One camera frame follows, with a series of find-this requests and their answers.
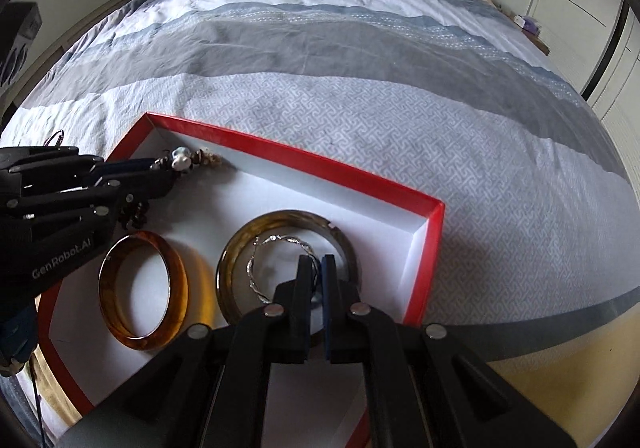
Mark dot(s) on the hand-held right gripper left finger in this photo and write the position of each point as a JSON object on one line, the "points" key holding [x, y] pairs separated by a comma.
{"points": [[304, 288]]}

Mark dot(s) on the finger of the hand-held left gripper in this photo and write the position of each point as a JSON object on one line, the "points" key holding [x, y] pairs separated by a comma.
{"points": [[130, 166], [150, 190]]}

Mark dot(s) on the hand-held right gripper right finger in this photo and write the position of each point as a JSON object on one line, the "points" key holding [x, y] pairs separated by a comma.
{"points": [[328, 293]]}

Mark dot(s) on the silver twisted bangle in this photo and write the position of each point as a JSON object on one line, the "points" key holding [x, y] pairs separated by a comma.
{"points": [[249, 271]]}

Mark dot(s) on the red cardboard box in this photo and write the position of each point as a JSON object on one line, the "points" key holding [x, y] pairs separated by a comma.
{"points": [[350, 228]]}

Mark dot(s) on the dark grey-brown bangle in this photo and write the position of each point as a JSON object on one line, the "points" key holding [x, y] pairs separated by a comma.
{"points": [[280, 217]]}

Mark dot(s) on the amber bangle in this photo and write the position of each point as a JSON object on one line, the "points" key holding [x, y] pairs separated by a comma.
{"points": [[181, 288]]}

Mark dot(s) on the striped duvet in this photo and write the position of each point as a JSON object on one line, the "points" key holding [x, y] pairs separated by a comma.
{"points": [[350, 78]]}

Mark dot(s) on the wooden nightstand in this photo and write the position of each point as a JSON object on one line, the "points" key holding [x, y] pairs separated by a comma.
{"points": [[540, 47]]}

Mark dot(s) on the purple and white box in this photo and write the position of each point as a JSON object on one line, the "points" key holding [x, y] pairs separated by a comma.
{"points": [[525, 22]]}

